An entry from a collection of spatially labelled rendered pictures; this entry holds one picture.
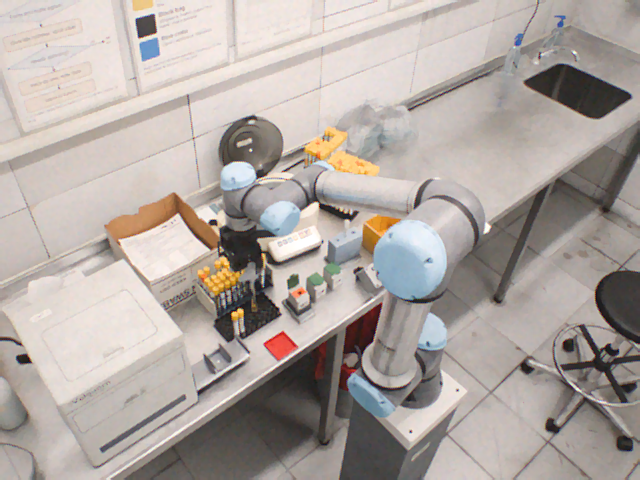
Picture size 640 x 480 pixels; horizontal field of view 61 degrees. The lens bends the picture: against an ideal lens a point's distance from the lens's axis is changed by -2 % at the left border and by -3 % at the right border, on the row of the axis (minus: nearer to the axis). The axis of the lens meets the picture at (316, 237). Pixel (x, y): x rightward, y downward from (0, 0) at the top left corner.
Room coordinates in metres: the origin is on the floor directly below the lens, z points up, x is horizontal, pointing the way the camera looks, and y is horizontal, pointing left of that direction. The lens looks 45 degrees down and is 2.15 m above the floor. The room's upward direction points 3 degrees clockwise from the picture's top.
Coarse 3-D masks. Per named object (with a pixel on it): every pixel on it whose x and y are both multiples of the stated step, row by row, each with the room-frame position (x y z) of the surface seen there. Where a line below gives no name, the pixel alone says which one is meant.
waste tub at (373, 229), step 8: (376, 216) 1.29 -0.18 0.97; (368, 224) 1.26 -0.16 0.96; (376, 224) 1.29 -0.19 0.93; (384, 224) 1.32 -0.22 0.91; (392, 224) 1.33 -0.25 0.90; (368, 232) 1.24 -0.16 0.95; (376, 232) 1.21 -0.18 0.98; (384, 232) 1.31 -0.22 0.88; (368, 240) 1.23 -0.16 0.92; (376, 240) 1.21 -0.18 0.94; (368, 248) 1.23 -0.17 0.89
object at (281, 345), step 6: (282, 330) 0.90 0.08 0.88; (276, 336) 0.88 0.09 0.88; (282, 336) 0.88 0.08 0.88; (288, 336) 0.88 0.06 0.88; (264, 342) 0.86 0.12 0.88; (270, 342) 0.86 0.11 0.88; (276, 342) 0.86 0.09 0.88; (282, 342) 0.86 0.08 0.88; (288, 342) 0.87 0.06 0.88; (270, 348) 0.84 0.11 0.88; (276, 348) 0.84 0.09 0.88; (282, 348) 0.84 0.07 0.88; (288, 348) 0.85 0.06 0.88; (294, 348) 0.84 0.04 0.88; (276, 354) 0.82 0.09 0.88; (282, 354) 0.83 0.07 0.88; (288, 354) 0.83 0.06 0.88
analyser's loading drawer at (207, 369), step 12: (228, 348) 0.81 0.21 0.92; (240, 348) 0.81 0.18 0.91; (204, 360) 0.77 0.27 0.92; (216, 360) 0.77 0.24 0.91; (228, 360) 0.77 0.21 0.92; (240, 360) 0.78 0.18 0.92; (192, 372) 0.73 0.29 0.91; (204, 372) 0.73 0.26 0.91; (216, 372) 0.73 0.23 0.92; (204, 384) 0.70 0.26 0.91
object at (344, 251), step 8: (344, 232) 1.21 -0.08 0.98; (352, 232) 1.21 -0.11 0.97; (360, 232) 1.21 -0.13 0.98; (328, 240) 1.17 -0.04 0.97; (336, 240) 1.17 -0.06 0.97; (344, 240) 1.17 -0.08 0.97; (352, 240) 1.18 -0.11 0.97; (360, 240) 1.20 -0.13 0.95; (328, 248) 1.17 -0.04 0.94; (336, 248) 1.14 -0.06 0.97; (344, 248) 1.16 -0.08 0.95; (352, 248) 1.18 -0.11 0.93; (328, 256) 1.17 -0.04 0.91; (336, 256) 1.14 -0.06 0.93; (344, 256) 1.16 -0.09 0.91; (352, 256) 1.18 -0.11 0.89; (360, 256) 1.19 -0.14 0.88; (344, 264) 1.16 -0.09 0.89
